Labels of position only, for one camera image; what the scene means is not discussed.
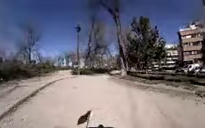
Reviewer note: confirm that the tall bare tree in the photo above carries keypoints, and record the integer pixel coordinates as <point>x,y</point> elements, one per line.
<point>119,43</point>

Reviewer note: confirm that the pale dirt path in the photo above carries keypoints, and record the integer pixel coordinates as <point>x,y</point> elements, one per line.
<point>123,100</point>

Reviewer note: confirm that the dark evergreen tree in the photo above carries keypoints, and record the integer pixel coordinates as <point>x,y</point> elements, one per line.
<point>144,43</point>

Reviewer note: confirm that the robot's own part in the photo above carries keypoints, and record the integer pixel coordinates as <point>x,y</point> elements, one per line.
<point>100,126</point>

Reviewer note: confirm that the pale building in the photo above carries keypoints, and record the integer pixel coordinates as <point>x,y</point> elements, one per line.
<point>171,55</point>

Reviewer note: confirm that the low hedge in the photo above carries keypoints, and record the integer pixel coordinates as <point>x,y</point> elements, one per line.
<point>16,70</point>

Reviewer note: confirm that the brown brick building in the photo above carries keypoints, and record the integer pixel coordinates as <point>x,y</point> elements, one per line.
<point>191,43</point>

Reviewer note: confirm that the lamp post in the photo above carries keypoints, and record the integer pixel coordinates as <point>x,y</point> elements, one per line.
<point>78,46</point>

